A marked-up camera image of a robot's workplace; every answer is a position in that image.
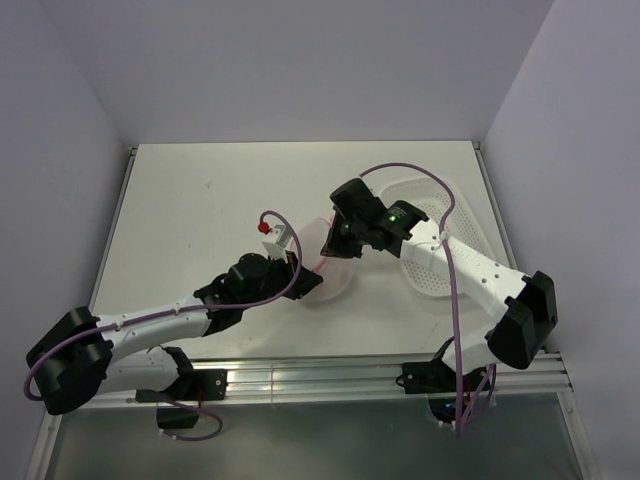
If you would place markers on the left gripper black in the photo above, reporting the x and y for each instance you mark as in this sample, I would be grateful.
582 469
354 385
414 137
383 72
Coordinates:
291 271

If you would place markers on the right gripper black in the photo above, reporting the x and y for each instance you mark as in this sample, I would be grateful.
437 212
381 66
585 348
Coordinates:
334 246

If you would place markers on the white mesh laundry bag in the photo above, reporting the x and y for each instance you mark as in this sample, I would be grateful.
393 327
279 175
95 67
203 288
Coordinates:
337 274

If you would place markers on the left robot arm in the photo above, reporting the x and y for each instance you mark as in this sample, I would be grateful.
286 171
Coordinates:
84 355

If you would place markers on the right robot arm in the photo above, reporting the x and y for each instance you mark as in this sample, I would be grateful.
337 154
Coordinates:
522 309

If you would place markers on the aluminium rail frame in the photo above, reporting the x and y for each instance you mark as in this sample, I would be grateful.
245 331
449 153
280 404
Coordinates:
265 381

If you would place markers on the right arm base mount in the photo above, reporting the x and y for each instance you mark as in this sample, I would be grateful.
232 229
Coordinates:
434 377

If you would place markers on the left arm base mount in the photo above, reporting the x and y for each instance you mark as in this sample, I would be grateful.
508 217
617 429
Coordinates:
180 405

